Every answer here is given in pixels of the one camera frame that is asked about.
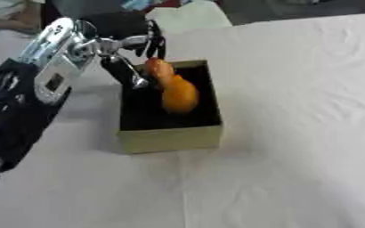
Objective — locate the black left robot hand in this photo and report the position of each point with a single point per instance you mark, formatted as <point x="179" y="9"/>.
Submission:
<point x="131" y="32"/>

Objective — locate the orange gourd-shaped toy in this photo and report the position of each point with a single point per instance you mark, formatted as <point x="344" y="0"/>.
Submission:
<point x="176" y="89"/>

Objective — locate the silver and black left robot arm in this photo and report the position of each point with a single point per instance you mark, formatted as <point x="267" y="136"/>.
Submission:
<point x="50" y="69"/>

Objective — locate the tan cardboard box black inside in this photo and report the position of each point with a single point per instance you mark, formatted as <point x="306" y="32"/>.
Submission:
<point x="170" y="130"/>

